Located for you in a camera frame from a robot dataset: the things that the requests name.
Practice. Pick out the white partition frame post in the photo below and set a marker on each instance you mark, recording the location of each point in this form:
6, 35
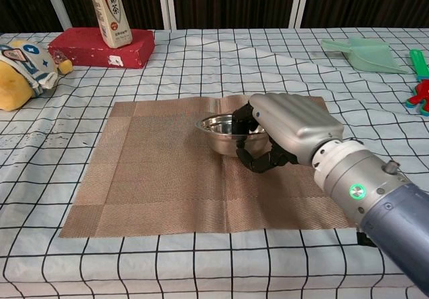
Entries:
167, 2
57, 4
298, 0

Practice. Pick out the beige milk tea bottle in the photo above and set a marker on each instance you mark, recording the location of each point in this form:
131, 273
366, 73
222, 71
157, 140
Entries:
112, 17

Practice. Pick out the white checked tablecloth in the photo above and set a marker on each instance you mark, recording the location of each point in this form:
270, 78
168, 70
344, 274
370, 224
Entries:
214, 265

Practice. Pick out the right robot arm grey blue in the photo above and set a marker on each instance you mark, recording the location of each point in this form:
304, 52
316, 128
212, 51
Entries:
368, 191

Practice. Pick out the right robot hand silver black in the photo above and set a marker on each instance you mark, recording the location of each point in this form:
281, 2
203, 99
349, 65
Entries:
295, 121

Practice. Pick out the mint green plastic dustpan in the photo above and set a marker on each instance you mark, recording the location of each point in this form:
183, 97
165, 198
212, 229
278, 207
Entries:
372, 56

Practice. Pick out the brown woven placemat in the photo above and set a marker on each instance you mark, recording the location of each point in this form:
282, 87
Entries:
161, 185

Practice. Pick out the red brick block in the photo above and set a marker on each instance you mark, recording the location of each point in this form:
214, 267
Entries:
87, 49

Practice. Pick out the yellow plush toy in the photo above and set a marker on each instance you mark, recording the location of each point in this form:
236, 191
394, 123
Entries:
13, 88

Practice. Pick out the stainless steel bowl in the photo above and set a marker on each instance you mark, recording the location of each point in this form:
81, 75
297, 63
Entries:
218, 138

